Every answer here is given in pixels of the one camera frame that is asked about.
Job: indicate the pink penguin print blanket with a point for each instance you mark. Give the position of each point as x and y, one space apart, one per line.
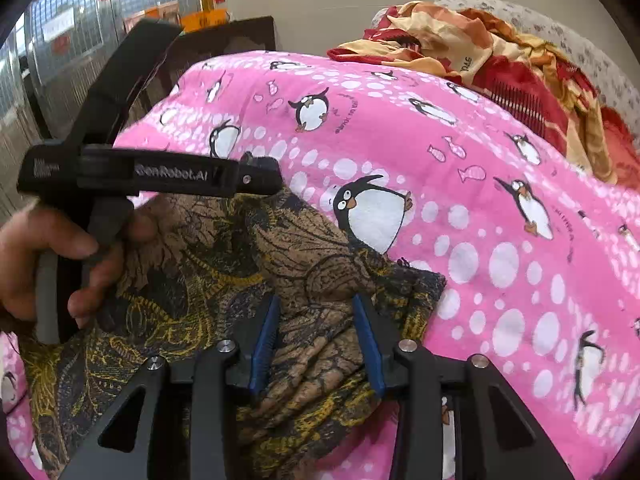
475 210

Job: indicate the person's left hand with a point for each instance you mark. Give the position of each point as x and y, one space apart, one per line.
25 260

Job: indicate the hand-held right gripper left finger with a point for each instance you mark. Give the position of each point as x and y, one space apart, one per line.
262 345

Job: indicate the orange box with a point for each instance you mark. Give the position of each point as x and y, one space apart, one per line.
205 21

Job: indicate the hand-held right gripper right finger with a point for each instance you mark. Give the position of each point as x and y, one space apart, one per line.
370 350

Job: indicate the metal mesh shutter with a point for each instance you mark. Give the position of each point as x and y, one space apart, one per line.
75 35

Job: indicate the red orange floral blanket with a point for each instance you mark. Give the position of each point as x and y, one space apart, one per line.
515 80

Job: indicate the brown floral garment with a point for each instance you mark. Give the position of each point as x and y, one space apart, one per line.
310 270

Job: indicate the dark carved wooden furniture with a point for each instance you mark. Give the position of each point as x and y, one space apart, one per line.
225 40

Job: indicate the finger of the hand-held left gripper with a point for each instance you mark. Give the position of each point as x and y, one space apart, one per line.
260 177

